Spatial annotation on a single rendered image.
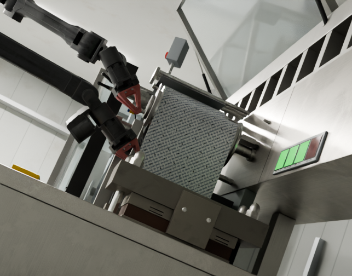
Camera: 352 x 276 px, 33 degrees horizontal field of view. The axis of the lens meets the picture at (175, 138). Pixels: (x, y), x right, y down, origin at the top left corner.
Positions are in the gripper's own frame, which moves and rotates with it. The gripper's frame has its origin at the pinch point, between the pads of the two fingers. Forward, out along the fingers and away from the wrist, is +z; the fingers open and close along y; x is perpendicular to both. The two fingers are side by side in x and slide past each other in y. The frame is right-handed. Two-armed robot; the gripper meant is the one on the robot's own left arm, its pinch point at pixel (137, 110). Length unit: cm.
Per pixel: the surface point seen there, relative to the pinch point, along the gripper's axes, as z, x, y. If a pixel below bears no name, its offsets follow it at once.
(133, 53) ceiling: -109, 134, -446
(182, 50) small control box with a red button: -20, 40, -52
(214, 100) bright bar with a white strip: 5.3, 31.2, -23.8
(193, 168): 22.0, 5.1, 6.4
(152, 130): 7.5, -0.4, 6.1
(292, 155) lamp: 30, 19, 37
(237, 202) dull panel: 36.7, 13.3, 1.9
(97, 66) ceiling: -134, 113, -545
